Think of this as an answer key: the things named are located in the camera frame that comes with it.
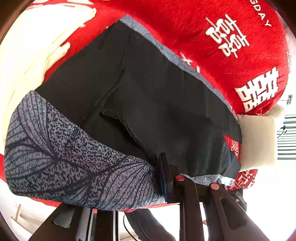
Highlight cream pillow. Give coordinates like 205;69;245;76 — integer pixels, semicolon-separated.
1;2;96;154

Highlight beige herringbone pillow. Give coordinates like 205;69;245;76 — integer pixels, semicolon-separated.
237;104;285;171

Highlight black pants with grey trim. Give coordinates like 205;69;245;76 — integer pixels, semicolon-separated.
4;16;242;210

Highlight thin black cable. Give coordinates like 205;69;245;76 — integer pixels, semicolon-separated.
122;212;139;241

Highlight person's legs in dark jeans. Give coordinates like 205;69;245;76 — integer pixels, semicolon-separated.
125;209;176;240

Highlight red bedspread with white characters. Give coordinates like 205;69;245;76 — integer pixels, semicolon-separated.
0;0;291;214

